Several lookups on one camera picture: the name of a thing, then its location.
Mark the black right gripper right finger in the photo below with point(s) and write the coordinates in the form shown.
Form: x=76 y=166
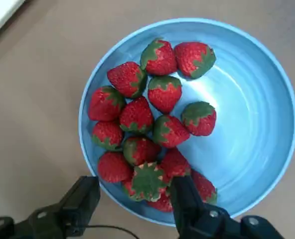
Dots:
x=187 y=214

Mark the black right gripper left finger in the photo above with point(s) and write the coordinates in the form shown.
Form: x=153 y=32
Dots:
x=72 y=211

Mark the blue round plate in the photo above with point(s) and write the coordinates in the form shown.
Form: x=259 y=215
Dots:
x=249 y=99

